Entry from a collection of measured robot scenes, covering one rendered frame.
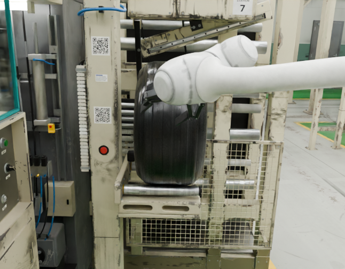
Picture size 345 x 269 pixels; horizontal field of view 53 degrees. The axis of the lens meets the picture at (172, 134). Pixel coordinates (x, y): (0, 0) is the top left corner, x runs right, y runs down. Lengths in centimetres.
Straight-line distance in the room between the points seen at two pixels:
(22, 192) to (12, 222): 17
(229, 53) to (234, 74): 14
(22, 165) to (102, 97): 42
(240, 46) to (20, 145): 94
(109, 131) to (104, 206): 37
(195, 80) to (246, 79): 11
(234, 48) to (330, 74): 24
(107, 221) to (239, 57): 111
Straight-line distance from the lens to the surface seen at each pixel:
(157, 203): 154
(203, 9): 174
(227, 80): 74
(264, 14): 192
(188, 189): 154
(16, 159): 149
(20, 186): 153
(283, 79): 74
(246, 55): 87
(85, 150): 161
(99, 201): 169
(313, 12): 1202
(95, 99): 153
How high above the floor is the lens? 156
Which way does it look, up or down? 16 degrees down
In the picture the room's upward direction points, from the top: 2 degrees clockwise
